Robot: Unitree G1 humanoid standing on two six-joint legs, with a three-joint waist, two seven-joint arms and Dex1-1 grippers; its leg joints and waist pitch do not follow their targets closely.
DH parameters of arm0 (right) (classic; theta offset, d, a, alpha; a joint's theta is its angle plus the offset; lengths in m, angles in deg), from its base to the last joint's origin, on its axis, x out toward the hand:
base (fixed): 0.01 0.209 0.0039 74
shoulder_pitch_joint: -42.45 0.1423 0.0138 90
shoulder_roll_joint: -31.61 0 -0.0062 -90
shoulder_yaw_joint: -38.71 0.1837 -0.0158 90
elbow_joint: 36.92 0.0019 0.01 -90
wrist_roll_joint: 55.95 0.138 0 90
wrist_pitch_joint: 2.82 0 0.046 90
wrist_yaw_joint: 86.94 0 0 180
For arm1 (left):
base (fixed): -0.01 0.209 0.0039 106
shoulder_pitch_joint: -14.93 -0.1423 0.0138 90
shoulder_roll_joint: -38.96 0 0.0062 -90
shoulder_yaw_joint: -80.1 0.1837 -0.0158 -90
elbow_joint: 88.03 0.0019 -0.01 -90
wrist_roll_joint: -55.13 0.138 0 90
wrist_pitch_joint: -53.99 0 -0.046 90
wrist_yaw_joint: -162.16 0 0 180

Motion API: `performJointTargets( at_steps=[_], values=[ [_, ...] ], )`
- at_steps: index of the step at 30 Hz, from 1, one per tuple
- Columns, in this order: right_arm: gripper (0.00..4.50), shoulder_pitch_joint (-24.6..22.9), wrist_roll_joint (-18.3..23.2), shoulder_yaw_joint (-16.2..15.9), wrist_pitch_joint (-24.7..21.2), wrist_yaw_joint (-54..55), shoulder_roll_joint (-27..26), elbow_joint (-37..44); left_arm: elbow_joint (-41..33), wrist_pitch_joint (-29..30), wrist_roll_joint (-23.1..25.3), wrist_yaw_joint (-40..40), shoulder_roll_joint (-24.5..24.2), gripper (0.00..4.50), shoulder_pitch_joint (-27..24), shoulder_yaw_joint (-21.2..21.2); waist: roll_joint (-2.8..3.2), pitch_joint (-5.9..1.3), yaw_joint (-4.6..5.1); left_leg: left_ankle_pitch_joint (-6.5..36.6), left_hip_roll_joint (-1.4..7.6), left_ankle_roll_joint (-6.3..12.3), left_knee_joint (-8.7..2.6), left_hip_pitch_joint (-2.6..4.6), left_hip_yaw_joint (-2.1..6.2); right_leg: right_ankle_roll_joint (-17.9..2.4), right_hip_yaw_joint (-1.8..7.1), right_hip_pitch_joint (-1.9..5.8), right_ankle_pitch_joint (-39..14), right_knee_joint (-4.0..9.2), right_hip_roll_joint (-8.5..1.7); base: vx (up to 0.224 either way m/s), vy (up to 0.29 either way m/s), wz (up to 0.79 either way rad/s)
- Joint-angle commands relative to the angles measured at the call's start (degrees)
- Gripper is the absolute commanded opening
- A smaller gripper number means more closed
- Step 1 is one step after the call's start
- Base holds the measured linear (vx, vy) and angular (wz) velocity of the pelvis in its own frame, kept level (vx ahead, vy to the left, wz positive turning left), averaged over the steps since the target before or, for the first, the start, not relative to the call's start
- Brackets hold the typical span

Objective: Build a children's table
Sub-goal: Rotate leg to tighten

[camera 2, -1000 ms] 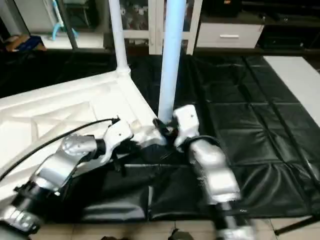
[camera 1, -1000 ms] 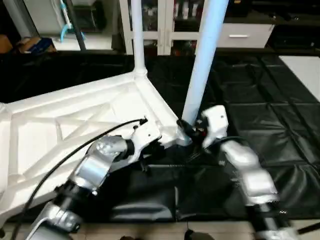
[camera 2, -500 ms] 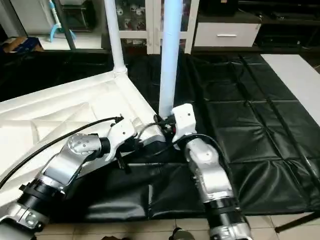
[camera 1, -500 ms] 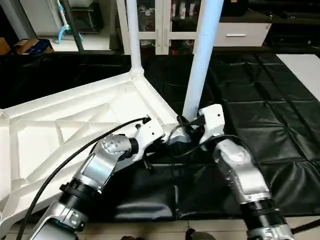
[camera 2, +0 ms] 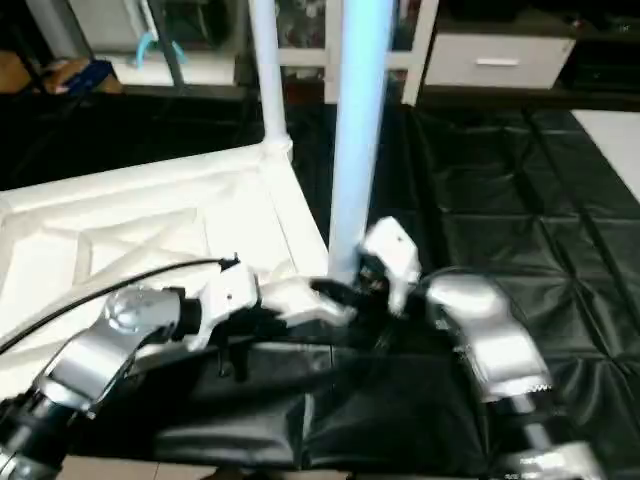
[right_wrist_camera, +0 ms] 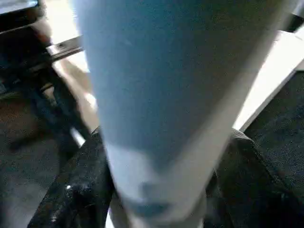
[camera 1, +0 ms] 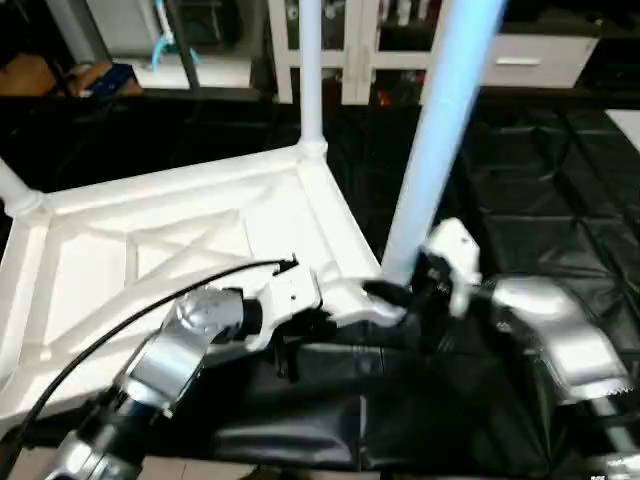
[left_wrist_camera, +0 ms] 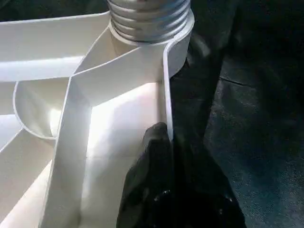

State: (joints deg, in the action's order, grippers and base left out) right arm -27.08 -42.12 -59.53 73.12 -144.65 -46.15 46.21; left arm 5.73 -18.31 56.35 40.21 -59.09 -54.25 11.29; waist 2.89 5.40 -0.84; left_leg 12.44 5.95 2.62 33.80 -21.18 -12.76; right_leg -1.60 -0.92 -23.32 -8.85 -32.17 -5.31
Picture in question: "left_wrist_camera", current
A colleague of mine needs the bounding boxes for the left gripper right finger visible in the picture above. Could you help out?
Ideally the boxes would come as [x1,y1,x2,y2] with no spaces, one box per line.
[173,135,247,228]

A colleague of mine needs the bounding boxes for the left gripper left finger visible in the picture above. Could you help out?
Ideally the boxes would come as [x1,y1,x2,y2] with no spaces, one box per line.
[116,122,173,228]

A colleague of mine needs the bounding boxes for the white plastic table leg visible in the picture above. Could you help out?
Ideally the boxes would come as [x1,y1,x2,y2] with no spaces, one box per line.
[107,0,191,44]

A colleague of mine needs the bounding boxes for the white plastic table top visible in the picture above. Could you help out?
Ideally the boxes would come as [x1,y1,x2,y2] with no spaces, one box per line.
[0,10,195,228]

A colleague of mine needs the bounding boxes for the black work mat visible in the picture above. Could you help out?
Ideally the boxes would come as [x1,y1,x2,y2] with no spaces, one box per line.
[0,0,304,228]

